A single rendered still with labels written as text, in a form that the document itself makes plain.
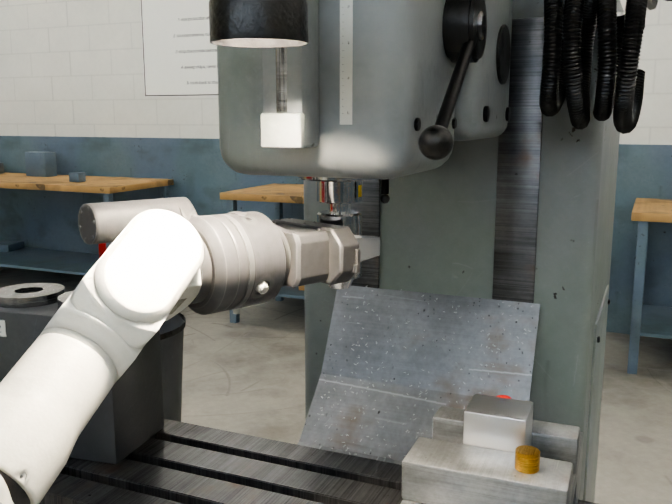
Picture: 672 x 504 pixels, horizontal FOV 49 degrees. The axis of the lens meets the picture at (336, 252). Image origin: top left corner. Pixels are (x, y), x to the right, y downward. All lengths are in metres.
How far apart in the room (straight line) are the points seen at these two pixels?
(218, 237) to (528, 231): 0.57
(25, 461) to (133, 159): 5.82
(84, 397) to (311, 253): 0.26
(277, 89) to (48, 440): 0.33
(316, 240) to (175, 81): 5.36
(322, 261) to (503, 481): 0.26
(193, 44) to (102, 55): 0.89
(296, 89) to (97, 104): 5.89
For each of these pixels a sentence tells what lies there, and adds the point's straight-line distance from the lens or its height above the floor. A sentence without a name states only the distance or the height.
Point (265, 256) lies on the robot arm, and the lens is 0.65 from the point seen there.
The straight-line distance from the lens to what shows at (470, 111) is 0.83.
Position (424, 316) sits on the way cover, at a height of 1.07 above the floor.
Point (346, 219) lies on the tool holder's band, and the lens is 0.75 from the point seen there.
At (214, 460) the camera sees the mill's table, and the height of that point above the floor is 0.94.
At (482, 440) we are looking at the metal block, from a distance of 0.75.
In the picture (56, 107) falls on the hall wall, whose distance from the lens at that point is 6.81.
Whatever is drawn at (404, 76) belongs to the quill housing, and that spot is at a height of 1.40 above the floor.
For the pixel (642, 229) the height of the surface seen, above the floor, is 0.79.
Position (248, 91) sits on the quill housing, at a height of 1.39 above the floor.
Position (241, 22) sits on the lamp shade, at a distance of 0.53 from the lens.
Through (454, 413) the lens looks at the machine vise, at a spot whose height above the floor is 1.05.
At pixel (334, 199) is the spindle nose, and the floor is 1.28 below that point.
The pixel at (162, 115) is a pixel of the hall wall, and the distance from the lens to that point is 6.10.
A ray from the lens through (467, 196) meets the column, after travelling 1.11.
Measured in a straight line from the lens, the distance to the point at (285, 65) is 0.65.
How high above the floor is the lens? 1.37
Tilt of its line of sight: 10 degrees down
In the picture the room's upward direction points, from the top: straight up
